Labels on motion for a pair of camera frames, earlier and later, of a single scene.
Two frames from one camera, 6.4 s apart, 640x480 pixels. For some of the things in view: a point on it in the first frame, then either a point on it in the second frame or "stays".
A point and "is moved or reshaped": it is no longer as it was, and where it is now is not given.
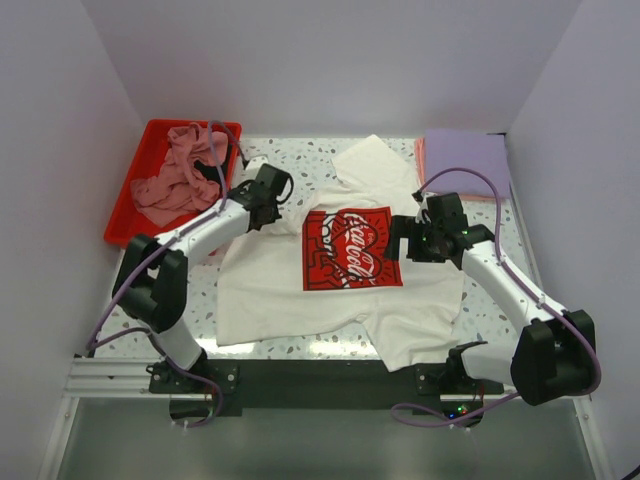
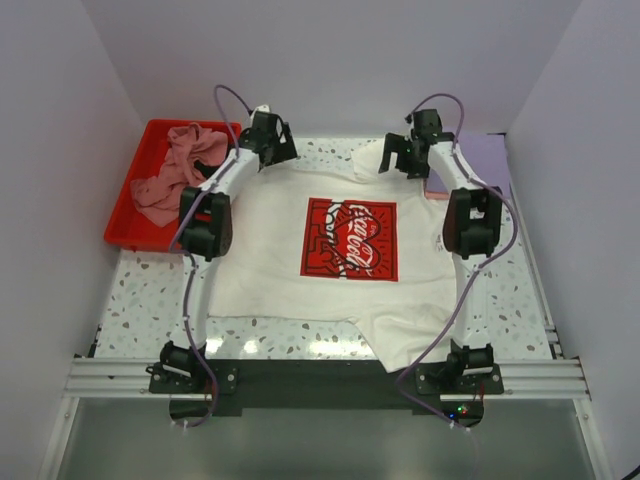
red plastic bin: [130, 218] stays
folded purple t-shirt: [484, 152] stays
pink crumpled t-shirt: [178, 190] stays
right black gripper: [404, 227] → [394, 142]
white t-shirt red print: [324, 262] is moved or reshaped
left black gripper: [276, 216] → [288, 150]
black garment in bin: [210, 172] stays
